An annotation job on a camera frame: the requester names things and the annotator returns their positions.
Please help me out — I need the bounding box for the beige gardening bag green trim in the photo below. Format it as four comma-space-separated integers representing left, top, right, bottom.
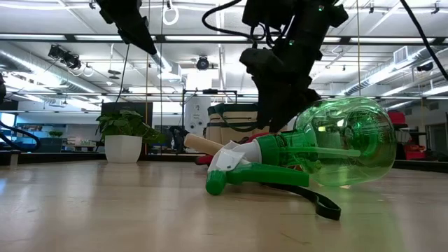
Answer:
204, 102, 291, 145

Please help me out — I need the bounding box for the potted plant white pot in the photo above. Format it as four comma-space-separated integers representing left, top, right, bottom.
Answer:
95, 108, 166, 165

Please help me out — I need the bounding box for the black round ceiling camera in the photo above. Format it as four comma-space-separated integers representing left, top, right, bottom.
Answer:
195, 55, 210, 71

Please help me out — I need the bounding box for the black ceiling spotlight cluster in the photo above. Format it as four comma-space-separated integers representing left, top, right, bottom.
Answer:
48, 44, 82, 70

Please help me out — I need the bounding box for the green spray bottle white head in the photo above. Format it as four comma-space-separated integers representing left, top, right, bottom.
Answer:
205, 96, 398, 197

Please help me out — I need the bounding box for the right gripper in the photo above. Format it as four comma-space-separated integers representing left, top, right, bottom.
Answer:
239, 37, 323, 133

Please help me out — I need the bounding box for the white wall appliance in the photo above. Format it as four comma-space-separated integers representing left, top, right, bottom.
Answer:
184, 96, 211, 138

